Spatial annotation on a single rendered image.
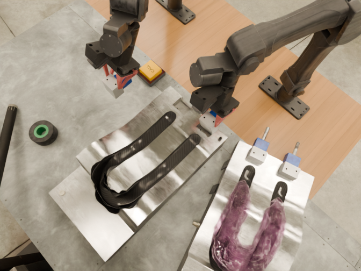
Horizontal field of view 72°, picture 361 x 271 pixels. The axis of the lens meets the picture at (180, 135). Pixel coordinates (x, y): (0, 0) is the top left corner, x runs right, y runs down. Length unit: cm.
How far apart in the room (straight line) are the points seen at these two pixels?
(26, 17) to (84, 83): 162
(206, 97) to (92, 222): 47
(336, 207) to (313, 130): 99
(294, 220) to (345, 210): 117
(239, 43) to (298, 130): 51
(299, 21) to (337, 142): 56
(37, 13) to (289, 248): 241
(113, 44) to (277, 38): 36
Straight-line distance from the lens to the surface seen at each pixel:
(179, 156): 77
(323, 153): 102
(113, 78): 81
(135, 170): 73
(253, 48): 58
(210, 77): 60
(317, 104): 109
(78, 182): 82
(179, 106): 85
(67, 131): 95
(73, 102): 99
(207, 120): 75
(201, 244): 76
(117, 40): 62
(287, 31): 61
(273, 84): 104
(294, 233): 81
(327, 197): 193
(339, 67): 243
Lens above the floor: 162
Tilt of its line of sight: 69 degrees down
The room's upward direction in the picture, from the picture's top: 7 degrees clockwise
